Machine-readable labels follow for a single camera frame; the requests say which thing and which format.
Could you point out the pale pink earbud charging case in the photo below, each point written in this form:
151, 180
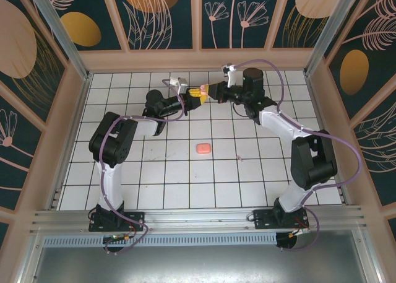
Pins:
204, 88

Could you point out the coral earbud charging case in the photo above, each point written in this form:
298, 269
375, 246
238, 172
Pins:
203, 148

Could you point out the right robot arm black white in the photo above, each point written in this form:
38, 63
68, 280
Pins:
284, 125

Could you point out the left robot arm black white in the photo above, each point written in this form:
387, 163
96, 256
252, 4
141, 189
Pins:
109, 184

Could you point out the steel sheet panel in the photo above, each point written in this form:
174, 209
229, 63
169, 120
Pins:
198, 264

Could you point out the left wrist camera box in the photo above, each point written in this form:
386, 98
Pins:
182, 85

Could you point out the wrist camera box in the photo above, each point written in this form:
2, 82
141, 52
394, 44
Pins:
182, 85
230, 78

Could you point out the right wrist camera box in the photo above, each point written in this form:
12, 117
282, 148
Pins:
230, 78

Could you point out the aluminium corner post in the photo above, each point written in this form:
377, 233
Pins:
328, 32
65, 38

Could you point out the aluminium frame rail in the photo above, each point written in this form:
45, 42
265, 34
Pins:
198, 218

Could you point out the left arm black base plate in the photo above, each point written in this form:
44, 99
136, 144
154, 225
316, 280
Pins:
136, 218

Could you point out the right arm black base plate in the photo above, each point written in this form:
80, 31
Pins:
263, 219

